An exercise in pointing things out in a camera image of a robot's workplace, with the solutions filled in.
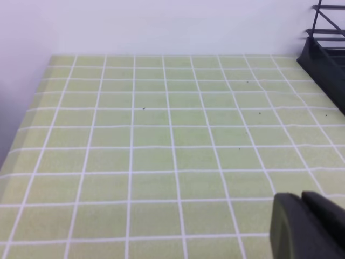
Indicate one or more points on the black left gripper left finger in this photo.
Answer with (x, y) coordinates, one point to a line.
(296, 233)

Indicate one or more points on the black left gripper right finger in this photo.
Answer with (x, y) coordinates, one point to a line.
(330, 215)

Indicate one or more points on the black wire dish rack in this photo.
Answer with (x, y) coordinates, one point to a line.
(325, 64)

